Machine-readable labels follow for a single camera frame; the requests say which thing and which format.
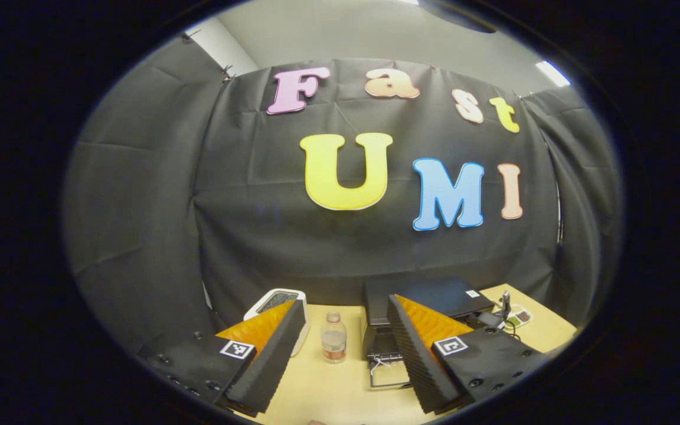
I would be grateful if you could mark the black electric oven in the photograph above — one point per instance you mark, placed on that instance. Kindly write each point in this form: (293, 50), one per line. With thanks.
(428, 295)

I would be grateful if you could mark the white plate with beans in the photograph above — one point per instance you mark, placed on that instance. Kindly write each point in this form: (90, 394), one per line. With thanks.
(522, 317)

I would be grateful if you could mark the rectangular ceiling light panel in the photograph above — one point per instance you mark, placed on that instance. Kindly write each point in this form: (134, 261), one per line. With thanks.
(552, 73)

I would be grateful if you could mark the black backdrop cloth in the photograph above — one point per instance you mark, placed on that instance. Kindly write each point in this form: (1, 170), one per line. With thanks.
(257, 236)

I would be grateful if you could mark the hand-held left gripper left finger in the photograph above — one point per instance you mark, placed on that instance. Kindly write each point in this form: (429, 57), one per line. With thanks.
(278, 354)

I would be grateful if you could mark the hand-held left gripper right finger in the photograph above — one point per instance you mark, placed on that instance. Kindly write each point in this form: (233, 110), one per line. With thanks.
(414, 354)

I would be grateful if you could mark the clear plastic bottle red label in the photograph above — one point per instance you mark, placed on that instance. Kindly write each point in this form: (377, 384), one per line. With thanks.
(334, 339)

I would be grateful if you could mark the white toaster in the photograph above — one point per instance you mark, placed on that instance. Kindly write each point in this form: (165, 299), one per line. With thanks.
(275, 297)

